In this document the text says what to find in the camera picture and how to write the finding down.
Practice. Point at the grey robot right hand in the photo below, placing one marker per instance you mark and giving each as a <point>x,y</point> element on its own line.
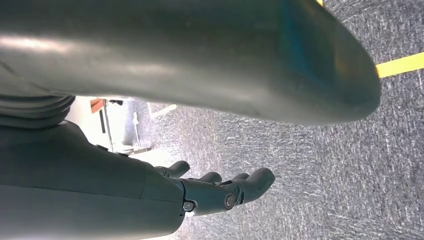
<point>82,185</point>

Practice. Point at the grey robot body shell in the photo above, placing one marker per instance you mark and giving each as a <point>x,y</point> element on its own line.
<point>182,49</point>

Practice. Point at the yellow floor tape line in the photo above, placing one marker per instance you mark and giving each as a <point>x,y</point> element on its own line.
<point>400,64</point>

